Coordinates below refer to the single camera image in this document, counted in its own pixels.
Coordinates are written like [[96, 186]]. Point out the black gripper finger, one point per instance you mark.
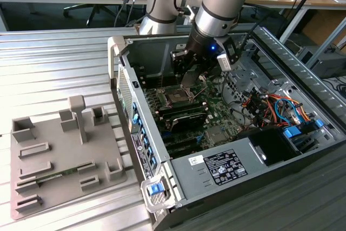
[[182, 62]]

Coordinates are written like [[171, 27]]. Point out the silver green CPU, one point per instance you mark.
[[192, 79]]

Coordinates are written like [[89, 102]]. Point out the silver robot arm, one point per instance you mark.
[[221, 6]]

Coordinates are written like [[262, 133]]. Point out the metal CPU socket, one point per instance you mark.
[[174, 98]]

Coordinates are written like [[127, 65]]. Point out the white case label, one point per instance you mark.
[[180, 46]]

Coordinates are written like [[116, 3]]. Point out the grey open PC case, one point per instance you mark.
[[148, 55]]

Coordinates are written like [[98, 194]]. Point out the grey metal drive cage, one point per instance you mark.
[[239, 85]]

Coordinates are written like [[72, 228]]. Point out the black graphics card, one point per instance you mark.
[[189, 122]]

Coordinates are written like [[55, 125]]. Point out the green motherboard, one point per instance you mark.
[[221, 114]]

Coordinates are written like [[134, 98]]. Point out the black office chair base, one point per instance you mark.
[[77, 7]]

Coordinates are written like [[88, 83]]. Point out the grey power supply unit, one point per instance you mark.
[[190, 182]]

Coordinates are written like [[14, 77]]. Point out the blue disk carrier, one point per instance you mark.
[[292, 135]]

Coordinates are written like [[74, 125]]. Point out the brown cardboard box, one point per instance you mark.
[[324, 28]]

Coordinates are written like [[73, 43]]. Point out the grey desktop computer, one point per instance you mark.
[[327, 63]]

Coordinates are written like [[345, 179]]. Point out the blue case latch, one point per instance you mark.
[[155, 189]]

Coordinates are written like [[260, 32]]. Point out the small blue plastic clip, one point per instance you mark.
[[319, 123]]

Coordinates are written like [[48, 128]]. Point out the grey-brown parts rack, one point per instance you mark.
[[67, 155]]

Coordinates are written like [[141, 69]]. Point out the green RAM stick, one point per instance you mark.
[[69, 172]]

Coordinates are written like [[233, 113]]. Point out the black camera bracket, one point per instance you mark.
[[231, 47]]

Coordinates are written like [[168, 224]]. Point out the black plastic duct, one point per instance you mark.
[[270, 144]]

